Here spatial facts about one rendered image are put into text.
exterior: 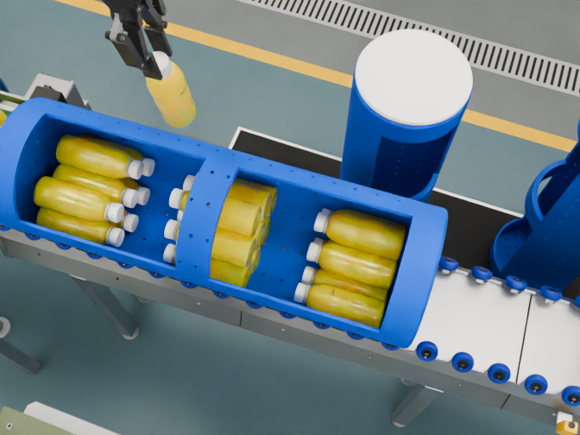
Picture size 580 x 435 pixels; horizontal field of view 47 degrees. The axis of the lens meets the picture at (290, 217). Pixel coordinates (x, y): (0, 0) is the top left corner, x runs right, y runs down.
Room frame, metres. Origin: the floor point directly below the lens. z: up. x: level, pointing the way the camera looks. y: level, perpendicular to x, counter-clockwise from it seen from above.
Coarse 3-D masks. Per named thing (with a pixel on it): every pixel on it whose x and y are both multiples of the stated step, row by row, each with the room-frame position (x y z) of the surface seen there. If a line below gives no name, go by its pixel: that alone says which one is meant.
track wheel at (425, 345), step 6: (420, 342) 0.35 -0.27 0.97; (426, 342) 0.35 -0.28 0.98; (420, 348) 0.34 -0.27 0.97; (426, 348) 0.34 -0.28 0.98; (432, 348) 0.34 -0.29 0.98; (420, 354) 0.33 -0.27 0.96; (426, 354) 0.33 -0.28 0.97; (432, 354) 0.33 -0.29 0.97; (426, 360) 0.32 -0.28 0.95; (432, 360) 0.32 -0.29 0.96
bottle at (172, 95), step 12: (168, 72) 0.69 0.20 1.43; (180, 72) 0.70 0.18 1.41; (156, 84) 0.67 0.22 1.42; (168, 84) 0.67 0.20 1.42; (180, 84) 0.69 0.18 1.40; (156, 96) 0.67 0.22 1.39; (168, 96) 0.67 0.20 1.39; (180, 96) 0.68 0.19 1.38; (168, 108) 0.67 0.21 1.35; (180, 108) 0.68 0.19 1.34; (192, 108) 0.70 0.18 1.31; (168, 120) 0.68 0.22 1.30; (180, 120) 0.68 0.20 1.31; (192, 120) 0.69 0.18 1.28
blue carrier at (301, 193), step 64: (0, 128) 0.71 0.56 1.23; (64, 128) 0.83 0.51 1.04; (128, 128) 0.73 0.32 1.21; (0, 192) 0.60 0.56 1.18; (192, 192) 0.57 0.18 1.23; (320, 192) 0.57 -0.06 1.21; (384, 192) 0.59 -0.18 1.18; (128, 256) 0.49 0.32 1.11; (192, 256) 0.47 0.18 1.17; (320, 320) 0.36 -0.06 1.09; (384, 320) 0.34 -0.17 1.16
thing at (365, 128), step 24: (360, 96) 0.93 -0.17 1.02; (360, 120) 0.91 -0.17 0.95; (384, 120) 0.86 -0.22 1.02; (456, 120) 0.87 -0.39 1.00; (360, 144) 0.89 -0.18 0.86; (384, 144) 1.11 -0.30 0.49; (408, 144) 1.09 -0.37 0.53; (432, 144) 1.03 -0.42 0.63; (360, 168) 0.88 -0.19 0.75; (384, 168) 1.11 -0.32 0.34; (408, 168) 1.07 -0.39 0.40; (432, 168) 0.98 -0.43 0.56; (408, 192) 1.05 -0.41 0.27
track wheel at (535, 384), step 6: (528, 378) 0.27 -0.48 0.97; (534, 378) 0.27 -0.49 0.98; (540, 378) 0.27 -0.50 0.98; (528, 384) 0.26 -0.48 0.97; (534, 384) 0.26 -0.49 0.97; (540, 384) 0.26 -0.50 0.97; (546, 384) 0.26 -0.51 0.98; (528, 390) 0.25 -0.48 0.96; (534, 390) 0.25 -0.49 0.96; (540, 390) 0.25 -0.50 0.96
